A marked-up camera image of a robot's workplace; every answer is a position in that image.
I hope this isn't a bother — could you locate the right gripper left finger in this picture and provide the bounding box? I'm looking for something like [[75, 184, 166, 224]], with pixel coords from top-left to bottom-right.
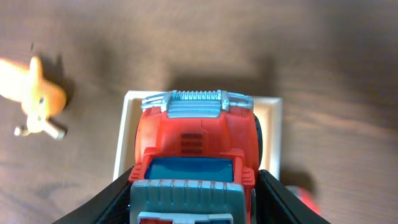
[[53, 168, 132, 224]]

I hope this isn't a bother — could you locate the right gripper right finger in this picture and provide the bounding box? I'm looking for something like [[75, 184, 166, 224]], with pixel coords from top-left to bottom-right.
[[256, 170, 329, 224]]

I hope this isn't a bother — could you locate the red toy ball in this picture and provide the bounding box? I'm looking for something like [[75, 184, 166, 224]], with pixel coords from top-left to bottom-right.
[[286, 185, 321, 215]]

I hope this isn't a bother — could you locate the white cardboard box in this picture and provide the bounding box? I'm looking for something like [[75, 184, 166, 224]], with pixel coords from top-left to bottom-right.
[[113, 90, 283, 180]]

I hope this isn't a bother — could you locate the red toy fire truck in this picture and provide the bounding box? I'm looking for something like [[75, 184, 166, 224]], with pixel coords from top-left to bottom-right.
[[129, 90, 262, 223]]

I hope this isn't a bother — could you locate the wooden mouse rattle drum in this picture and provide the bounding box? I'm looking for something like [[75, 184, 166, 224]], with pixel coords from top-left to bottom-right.
[[14, 114, 66, 140]]

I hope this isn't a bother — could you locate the orange dinosaur toy figure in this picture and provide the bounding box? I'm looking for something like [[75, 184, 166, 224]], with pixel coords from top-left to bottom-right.
[[1, 56, 67, 118]]

